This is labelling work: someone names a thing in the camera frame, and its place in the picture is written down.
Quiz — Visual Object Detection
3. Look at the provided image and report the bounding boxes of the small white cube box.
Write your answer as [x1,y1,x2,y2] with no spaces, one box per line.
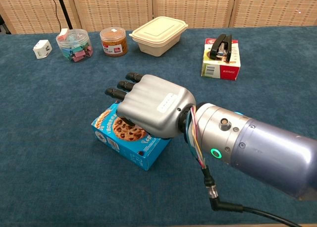
[33,39,53,60]

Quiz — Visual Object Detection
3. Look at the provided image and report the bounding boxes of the blue cookie box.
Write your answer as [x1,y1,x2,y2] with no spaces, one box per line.
[91,102,172,171]

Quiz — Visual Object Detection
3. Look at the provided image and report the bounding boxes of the bamboo folding screen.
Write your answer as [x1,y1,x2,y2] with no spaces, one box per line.
[0,0,317,35]

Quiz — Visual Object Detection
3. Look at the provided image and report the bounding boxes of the red and white cardboard box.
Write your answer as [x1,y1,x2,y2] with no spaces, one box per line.
[201,38,241,81]

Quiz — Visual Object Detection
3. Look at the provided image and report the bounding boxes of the blue carpet table mat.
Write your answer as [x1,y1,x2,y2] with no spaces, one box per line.
[0,26,317,225]

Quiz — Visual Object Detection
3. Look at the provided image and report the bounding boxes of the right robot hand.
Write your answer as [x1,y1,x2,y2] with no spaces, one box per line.
[105,72,197,140]

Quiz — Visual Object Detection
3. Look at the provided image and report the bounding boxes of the clear jar of rubber bands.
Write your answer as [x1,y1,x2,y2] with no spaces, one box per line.
[99,27,128,57]

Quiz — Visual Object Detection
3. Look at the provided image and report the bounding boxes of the black tripod stand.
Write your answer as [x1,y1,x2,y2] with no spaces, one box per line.
[54,0,74,31]

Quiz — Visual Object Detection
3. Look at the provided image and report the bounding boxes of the beige lidded food container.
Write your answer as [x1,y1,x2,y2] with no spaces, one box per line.
[128,16,189,57]

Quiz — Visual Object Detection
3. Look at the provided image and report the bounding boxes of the clear jar of binder clips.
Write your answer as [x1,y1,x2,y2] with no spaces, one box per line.
[55,28,94,63]

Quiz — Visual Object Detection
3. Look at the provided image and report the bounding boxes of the black stapler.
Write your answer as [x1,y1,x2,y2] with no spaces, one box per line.
[210,33,233,63]

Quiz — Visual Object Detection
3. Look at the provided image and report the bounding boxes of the thin black hanging cable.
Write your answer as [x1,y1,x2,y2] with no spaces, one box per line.
[49,0,62,33]

